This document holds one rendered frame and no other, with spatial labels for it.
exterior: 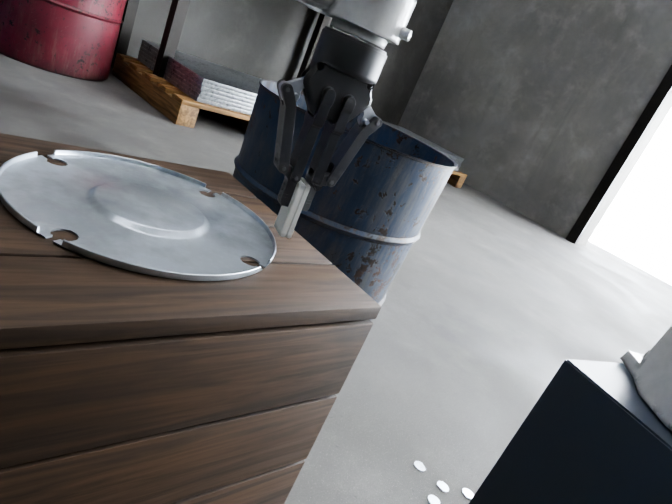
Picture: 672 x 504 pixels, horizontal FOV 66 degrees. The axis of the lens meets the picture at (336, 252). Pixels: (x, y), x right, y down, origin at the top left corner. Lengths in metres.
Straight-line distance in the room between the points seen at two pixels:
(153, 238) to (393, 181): 0.47
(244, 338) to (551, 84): 4.41
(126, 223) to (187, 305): 0.14
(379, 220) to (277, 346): 0.45
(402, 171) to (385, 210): 0.07
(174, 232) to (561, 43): 4.45
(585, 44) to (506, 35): 0.69
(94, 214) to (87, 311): 0.17
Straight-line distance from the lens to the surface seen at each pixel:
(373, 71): 0.57
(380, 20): 0.56
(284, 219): 0.61
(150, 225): 0.55
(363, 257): 0.93
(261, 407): 0.57
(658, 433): 0.40
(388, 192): 0.89
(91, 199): 0.59
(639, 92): 4.54
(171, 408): 0.50
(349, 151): 0.61
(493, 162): 4.80
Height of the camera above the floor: 0.58
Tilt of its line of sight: 20 degrees down
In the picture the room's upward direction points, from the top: 24 degrees clockwise
